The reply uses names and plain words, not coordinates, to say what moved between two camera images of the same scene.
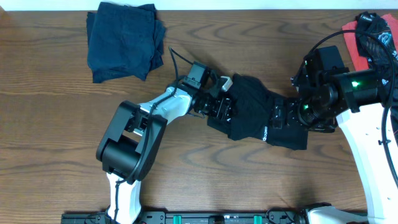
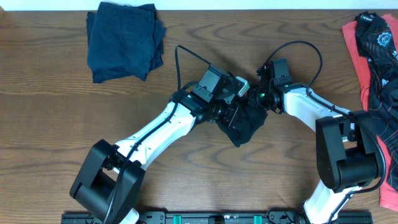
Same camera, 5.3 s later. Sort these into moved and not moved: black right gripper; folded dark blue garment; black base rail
Moved: black right gripper
Not moved: folded dark blue garment; black base rail
